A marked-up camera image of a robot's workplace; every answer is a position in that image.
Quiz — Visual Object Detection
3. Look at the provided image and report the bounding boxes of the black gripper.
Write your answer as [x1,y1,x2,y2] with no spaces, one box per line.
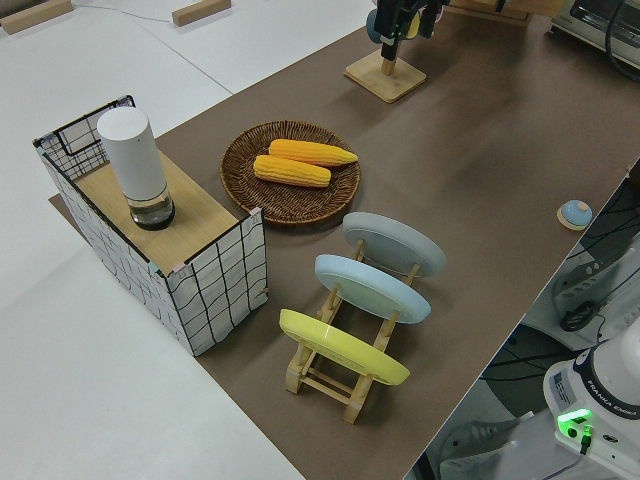
[375,0,417,62]

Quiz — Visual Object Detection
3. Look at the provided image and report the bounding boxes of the dark blue mug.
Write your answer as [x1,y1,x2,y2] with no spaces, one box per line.
[365,8,424,44]

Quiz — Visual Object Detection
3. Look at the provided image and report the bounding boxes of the wooden mug rack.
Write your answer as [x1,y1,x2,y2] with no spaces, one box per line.
[343,42,428,105]

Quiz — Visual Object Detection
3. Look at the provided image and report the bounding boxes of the yellow corn cob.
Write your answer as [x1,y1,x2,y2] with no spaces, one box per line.
[268,138,360,168]
[253,154,333,189]

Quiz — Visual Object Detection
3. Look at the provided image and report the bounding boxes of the large brown table mat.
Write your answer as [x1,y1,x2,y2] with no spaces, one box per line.
[47,0,640,480]

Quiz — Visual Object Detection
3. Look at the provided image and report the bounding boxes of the round brown wicker basket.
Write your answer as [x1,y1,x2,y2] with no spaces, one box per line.
[220,119,362,230]

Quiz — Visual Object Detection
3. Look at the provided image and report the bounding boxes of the grey plate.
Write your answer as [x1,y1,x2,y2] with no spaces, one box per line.
[342,211,448,279]

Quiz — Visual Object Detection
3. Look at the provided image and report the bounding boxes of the plain wooden block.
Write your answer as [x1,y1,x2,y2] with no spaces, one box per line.
[0,0,75,35]
[171,0,233,27]

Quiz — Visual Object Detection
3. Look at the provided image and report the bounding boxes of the white toaster oven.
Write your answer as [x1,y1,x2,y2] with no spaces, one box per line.
[544,0,640,64]

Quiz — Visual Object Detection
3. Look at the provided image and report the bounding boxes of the light blue plate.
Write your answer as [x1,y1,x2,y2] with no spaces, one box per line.
[314,253,433,325]

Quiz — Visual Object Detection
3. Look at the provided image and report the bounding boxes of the white cylindrical container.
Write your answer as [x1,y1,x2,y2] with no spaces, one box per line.
[96,108,177,232]

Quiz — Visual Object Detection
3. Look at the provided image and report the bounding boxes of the yellow plate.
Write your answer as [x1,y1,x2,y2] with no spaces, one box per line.
[278,308,411,387]

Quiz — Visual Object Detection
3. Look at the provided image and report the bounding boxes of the grey power strip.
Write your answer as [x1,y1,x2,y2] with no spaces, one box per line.
[549,244,632,314]

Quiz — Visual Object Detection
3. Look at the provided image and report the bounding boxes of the wooden dish rack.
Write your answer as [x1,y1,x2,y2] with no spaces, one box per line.
[285,238,422,425]

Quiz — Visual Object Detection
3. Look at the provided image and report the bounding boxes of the white power strip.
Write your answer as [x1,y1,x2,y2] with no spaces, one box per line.
[434,417,524,474]

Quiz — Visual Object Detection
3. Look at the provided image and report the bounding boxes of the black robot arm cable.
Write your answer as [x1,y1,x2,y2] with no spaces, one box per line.
[602,0,640,84]

